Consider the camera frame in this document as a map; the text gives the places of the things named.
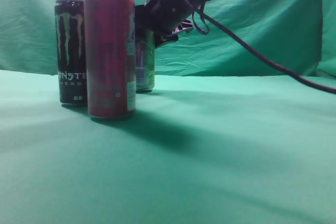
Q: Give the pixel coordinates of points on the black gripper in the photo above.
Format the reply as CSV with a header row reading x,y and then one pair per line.
x,y
167,18

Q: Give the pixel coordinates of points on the green white energy drink can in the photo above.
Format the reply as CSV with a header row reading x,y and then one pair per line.
x,y
144,60

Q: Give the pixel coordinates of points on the red energy drink can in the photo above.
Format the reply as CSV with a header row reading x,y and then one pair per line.
x,y
110,57

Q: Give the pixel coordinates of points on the black Monster energy can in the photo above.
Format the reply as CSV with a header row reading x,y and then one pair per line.
x,y
71,58

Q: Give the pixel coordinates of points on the green cloth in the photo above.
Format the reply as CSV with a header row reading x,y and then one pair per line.
x,y
222,138

